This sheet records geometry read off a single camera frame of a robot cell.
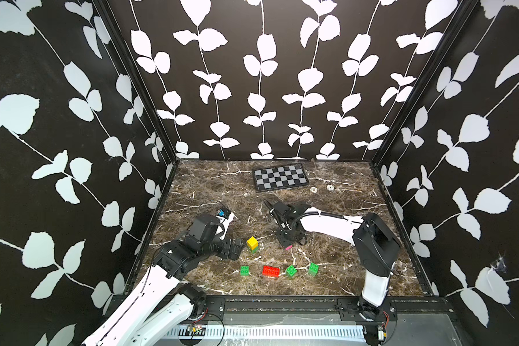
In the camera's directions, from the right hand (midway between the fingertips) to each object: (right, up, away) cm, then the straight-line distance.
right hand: (282, 239), depth 89 cm
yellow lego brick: (-12, 0, -6) cm, 14 cm away
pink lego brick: (+2, -2, -3) cm, 5 cm away
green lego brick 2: (-15, -10, -7) cm, 20 cm away
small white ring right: (+27, +21, +22) cm, 40 cm away
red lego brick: (-6, -10, -7) cm, 14 cm away
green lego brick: (-12, -4, -2) cm, 13 cm away
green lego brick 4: (+11, -9, -9) cm, 17 cm away
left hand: (-18, +5, -16) cm, 24 cm away
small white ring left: (+18, +20, +20) cm, 33 cm away
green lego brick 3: (+3, -9, -9) cm, 13 cm away
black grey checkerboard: (0, +26, +22) cm, 34 cm away
